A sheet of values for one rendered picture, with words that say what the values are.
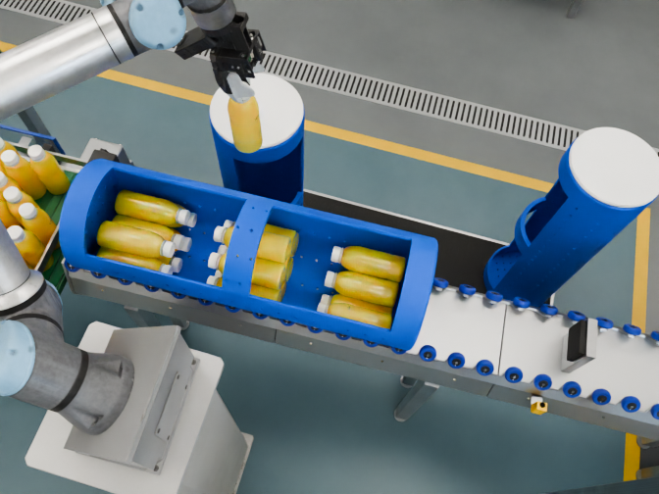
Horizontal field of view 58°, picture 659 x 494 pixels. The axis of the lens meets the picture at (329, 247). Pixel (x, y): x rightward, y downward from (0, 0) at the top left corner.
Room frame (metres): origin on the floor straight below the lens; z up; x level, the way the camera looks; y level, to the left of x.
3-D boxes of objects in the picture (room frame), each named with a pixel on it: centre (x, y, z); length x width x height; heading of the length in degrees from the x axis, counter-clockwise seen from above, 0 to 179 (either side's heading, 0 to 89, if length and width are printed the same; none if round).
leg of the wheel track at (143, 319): (0.60, 0.61, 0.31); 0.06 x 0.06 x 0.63; 82
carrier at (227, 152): (1.11, 0.26, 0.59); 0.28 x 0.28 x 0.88
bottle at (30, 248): (0.60, 0.80, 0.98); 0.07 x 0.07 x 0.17
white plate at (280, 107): (1.11, 0.26, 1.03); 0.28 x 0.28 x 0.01
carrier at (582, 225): (1.05, -0.81, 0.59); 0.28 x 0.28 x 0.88
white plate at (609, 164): (1.05, -0.81, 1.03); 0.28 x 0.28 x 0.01
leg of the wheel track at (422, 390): (0.46, -0.36, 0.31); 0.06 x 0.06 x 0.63; 82
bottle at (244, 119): (0.80, 0.22, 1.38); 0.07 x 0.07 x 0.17
